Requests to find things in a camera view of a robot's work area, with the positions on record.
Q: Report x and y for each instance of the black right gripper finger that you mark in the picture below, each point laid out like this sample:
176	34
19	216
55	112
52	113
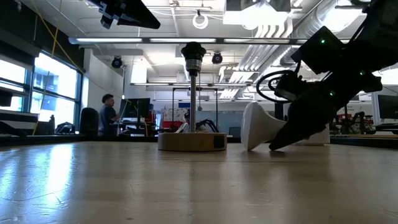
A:
308	118

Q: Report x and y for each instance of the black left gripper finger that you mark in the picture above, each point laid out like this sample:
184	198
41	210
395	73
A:
140	15

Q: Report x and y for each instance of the white lightbulb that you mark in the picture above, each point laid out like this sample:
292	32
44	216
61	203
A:
256	127

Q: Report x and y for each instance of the wooden base table lamp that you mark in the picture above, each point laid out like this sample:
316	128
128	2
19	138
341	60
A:
192	141

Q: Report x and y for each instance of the black background robot arm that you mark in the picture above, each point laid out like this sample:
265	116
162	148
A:
211	124

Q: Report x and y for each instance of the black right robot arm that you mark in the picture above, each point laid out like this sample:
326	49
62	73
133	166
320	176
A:
382	31

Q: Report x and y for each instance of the long ceiling light strip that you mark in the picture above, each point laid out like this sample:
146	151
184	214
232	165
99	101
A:
180	40

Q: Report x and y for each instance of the dark computer monitor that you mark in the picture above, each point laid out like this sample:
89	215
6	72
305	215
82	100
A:
388	107

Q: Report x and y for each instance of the black computer monitor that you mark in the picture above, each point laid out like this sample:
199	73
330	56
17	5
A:
135	107

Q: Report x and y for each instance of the white ceiling box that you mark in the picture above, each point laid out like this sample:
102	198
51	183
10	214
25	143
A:
242	17

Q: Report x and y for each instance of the seated person by window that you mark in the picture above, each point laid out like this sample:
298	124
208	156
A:
107	119

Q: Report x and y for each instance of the seated person with dark cap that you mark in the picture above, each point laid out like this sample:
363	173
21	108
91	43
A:
185	127

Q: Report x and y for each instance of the black bag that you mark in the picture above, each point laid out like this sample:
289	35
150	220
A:
65	129

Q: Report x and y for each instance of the black and white striped box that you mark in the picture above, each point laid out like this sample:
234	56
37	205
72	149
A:
18	121

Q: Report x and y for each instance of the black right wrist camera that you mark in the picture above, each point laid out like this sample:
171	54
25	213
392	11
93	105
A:
287	88

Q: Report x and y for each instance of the black ceiling camera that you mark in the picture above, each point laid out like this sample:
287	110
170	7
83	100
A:
217	58
117	62

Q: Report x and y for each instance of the silver ventilation duct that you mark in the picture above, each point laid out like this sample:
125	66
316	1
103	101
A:
314	25

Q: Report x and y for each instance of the black aluminium table frame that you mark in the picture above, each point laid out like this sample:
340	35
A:
62	140

